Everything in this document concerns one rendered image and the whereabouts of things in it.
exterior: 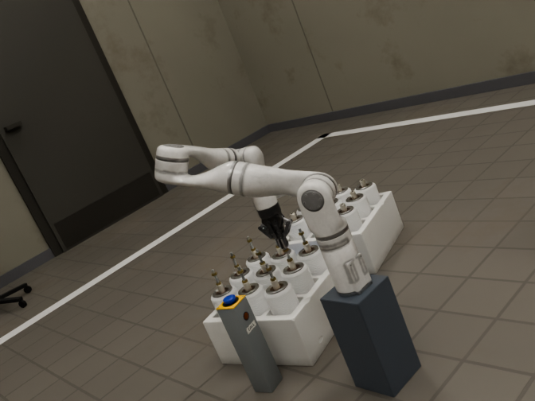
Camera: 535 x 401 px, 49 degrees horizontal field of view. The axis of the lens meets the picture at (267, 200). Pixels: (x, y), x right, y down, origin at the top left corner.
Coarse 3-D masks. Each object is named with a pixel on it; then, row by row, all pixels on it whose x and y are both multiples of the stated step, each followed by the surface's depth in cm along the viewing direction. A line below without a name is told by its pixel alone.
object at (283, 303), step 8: (288, 288) 187; (264, 296) 189; (272, 296) 186; (280, 296) 185; (288, 296) 187; (296, 296) 191; (272, 304) 187; (280, 304) 186; (288, 304) 187; (296, 304) 189; (272, 312) 190; (280, 312) 187; (288, 312) 187
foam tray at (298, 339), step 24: (312, 288) 196; (216, 312) 208; (264, 312) 193; (312, 312) 190; (216, 336) 204; (264, 336) 192; (288, 336) 186; (312, 336) 188; (288, 360) 191; (312, 360) 186
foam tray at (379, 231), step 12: (384, 204) 244; (372, 216) 234; (384, 216) 242; (396, 216) 253; (360, 228) 228; (372, 228) 231; (384, 228) 240; (396, 228) 251; (288, 240) 248; (300, 240) 240; (312, 240) 235; (360, 240) 225; (372, 240) 229; (384, 240) 239; (360, 252) 227; (372, 252) 228; (384, 252) 237; (372, 264) 227
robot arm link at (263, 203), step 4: (272, 196) 189; (276, 196) 194; (280, 196) 194; (256, 200) 189; (260, 200) 188; (264, 200) 188; (268, 200) 188; (272, 200) 189; (276, 200) 191; (256, 204) 190; (260, 204) 189; (264, 204) 188; (268, 204) 188; (272, 204) 189; (256, 208) 191; (260, 208) 189; (264, 208) 189
